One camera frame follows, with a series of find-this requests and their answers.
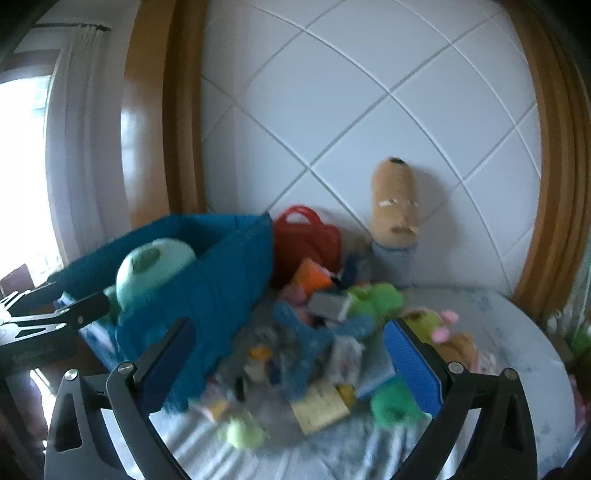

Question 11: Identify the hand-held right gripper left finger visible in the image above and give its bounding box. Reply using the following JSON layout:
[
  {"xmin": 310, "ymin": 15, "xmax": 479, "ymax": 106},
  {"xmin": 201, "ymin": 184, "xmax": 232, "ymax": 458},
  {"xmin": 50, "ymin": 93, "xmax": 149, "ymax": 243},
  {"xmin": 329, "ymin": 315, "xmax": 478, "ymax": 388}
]
[{"xmin": 44, "ymin": 318, "xmax": 204, "ymax": 480}]

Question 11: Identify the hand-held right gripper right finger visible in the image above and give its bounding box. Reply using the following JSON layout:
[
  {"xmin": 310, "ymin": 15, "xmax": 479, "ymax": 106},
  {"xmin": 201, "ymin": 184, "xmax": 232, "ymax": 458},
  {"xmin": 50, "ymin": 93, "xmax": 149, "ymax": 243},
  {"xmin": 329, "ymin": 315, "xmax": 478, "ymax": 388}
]
[{"xmin": 383, "ymin": 318, "xmax": 539, "ymax": 480}]

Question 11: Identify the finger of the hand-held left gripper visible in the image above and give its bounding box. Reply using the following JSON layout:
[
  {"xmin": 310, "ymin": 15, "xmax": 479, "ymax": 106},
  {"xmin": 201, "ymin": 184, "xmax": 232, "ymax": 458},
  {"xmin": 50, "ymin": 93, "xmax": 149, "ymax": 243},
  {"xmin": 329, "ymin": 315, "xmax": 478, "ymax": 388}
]
[
  {"xmin": 9, "ymin": 279, "xmax": 70, "ymax": 315},
  {"xmin": 51, "ymin": 292, "xmax": 112, "ymax": 328}
]

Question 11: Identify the teal round plush toy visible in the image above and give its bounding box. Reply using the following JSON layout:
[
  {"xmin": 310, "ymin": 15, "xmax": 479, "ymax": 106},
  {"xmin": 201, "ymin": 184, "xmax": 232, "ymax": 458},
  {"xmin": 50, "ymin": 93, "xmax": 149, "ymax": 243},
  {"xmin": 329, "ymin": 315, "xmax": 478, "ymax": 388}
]
[{"xmin": 104, "ymin": 237, "xmax": 197, "ymax": 324}]

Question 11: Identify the blue fabric storage container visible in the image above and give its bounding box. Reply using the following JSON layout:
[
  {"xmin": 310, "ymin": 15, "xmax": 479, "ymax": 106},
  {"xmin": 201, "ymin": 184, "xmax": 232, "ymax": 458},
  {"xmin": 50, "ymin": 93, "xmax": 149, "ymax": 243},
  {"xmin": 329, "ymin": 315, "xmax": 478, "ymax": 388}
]
[{"xmin": 48, "ymin": 211, "xmax": 275, "ymax": 414}]

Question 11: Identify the light blue booklet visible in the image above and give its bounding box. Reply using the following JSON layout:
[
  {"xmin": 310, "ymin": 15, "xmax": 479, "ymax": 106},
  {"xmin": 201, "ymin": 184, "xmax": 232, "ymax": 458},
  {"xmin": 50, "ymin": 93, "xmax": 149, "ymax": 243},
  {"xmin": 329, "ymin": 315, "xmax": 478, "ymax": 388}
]
[{"xmin": 355, "ymin": 355, "xmax": 399, "ymax": 400}]

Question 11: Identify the green plush toy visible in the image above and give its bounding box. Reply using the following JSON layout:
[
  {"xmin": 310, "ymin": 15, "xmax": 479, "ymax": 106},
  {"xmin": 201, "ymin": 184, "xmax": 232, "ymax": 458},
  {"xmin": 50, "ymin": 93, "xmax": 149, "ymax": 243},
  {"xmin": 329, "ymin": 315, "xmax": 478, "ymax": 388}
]
[
  {"xmin": 345, "ymin": 282, "xmax": 408, "ymax": 325},
  {"xmin": 369, "ymin": 382, "xmax": 433, "ymax": 428}
]

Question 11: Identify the yellow-green plush toy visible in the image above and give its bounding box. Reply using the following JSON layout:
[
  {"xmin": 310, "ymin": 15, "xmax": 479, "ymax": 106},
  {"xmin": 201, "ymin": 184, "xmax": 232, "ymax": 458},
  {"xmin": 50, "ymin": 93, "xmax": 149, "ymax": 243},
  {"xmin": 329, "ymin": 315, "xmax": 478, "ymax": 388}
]
[{"xmin": 401, "ymin": 308, "xmax": 462, "ymax": 348}]

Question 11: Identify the brown plush toy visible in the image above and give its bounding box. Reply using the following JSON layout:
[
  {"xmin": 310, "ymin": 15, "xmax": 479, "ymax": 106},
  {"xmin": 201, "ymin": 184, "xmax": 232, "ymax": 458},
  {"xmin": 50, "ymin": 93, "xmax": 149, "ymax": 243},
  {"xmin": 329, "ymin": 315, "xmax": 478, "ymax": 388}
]
[{"xmin": 438, "ymin": 332, "xmax": 479, "ymax": 371}]

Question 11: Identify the small orange white box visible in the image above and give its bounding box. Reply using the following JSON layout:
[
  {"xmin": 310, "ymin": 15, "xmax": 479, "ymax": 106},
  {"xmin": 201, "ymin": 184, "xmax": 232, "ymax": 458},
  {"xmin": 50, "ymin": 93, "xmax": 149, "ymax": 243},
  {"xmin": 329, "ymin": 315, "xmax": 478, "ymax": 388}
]
[{"xmin": 193, "ymin": 387, "xmax": 232, "ymax": 422}]

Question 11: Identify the white packet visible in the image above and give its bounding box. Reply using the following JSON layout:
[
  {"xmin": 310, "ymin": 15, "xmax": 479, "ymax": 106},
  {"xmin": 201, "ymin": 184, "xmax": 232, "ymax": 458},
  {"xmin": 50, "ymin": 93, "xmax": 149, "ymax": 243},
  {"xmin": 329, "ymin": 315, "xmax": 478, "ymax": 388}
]
[{"xmin": 329, "ymin": 336, "xmax": 363, "ymax": 385}]

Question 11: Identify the white bedsheet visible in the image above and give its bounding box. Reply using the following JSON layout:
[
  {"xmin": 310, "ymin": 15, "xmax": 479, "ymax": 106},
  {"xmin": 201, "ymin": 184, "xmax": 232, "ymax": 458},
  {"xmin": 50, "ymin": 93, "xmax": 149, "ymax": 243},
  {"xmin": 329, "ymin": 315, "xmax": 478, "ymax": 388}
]
[{"xmin": 99, "ymin": 285, "xmax": 583, "ymax": 480}]

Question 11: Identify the light green small plush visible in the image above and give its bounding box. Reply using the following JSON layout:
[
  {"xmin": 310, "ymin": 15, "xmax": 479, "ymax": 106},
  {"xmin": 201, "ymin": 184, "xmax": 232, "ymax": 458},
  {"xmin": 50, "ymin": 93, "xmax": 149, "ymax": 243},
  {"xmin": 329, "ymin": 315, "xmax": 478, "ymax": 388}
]
[{"xmin": 216, "ymin": 410, "xmax": 269, "ymax": 451}]

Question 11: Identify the yellow paper card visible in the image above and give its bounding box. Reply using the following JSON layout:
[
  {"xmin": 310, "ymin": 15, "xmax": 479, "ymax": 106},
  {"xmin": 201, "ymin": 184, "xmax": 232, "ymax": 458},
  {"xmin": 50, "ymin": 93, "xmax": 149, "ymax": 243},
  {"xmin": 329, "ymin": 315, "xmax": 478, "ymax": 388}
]
[{"xmin": 290, "ymin": 385, "xmax": 352, "ymax": 435}]

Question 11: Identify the grey small box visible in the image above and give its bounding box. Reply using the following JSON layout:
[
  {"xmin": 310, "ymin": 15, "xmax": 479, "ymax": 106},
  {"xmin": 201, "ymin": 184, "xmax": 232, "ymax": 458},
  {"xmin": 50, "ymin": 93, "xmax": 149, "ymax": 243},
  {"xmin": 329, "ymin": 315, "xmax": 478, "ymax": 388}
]
[{"xmin": 307, "ymin": 292, "xmax": 354, "ymax": 324}]

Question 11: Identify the blue plush toy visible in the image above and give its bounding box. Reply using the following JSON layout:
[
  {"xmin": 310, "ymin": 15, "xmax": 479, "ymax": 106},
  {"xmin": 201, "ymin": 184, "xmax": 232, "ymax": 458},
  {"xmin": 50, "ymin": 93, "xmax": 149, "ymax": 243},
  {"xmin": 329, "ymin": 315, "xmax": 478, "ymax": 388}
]
[{"xmin": 271, "ymin": 299, "xmax": 376, "ymax": 403}]

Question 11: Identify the bright window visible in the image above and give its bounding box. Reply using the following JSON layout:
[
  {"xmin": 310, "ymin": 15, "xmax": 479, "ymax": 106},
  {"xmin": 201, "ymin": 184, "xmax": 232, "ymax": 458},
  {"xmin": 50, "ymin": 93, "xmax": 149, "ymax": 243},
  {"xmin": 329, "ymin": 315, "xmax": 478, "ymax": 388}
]
[{"xmin": 0, "ymin": 76, "xmax": 62, "ymax": 278}]

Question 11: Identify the pink small item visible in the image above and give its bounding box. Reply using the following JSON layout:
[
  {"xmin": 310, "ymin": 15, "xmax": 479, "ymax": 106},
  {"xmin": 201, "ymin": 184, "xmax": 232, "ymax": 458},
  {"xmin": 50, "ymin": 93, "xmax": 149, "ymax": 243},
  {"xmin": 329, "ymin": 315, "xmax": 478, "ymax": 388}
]
[{"xmin": 281, "ymin": 283, "xmax": 311, "ymax": 306}]

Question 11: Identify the white curtain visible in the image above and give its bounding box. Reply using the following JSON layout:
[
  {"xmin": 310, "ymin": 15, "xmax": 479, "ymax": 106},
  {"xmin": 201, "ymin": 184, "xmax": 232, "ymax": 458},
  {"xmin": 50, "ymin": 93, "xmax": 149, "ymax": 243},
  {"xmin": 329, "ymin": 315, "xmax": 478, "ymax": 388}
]
[{"xmin": 44, "ymin": 25, "xmax": 134, "ymax": 269}]

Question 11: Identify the tan plush dog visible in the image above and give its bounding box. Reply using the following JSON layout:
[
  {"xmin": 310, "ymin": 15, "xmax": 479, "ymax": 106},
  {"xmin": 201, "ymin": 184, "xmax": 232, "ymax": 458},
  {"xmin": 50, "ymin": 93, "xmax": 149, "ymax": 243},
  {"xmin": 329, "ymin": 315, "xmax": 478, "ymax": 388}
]
[{"xmin": 369, "ymin": 157, "xmax": 424, "ymax": 288}]

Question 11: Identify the red plastic toy bag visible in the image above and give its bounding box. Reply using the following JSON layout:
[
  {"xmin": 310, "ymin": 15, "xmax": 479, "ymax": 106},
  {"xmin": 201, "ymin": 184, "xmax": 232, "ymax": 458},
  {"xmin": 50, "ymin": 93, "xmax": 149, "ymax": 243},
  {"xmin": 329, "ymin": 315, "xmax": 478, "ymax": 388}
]
[{"xmin": 270, "ymin": 205, "xmax": 343, "ymax": 289}]

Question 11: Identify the curtain rod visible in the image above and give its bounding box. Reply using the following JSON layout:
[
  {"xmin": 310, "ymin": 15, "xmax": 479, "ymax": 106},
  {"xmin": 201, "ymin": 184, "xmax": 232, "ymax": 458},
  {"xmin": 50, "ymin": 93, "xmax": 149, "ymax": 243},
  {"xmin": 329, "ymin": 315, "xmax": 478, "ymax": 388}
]
[{"xmin": 33, "ymin": 22, "xmax": 112, "ymax": 33}]

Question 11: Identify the white quilted wood-framed headboard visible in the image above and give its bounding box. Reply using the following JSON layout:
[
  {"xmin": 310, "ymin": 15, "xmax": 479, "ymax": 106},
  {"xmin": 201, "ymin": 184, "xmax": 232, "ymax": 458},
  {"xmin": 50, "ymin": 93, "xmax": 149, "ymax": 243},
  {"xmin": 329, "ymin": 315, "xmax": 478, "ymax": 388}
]
[{"xmin": 121, "ymin": 0, "xmax": 591, "ymax": 325}]

